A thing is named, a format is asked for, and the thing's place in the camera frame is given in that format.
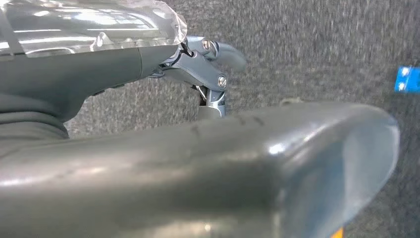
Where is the blue metal shelf rack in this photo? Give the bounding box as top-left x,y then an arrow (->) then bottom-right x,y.
394,65 -> 420,94

